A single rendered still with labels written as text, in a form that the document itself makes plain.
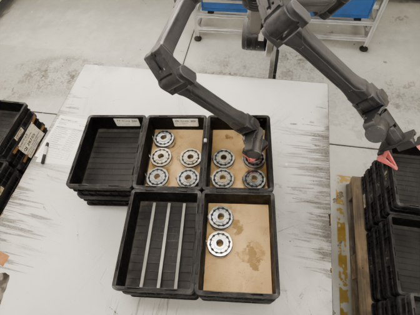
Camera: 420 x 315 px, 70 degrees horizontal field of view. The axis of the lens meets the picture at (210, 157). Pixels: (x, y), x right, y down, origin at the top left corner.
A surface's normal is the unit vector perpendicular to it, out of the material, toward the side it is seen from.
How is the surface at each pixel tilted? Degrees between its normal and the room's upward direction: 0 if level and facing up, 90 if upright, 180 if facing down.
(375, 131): 72
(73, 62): 0
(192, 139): 0
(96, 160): 0
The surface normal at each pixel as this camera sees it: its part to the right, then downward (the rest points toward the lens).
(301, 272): -0.07, -0.52
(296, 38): -0.24, 0.82
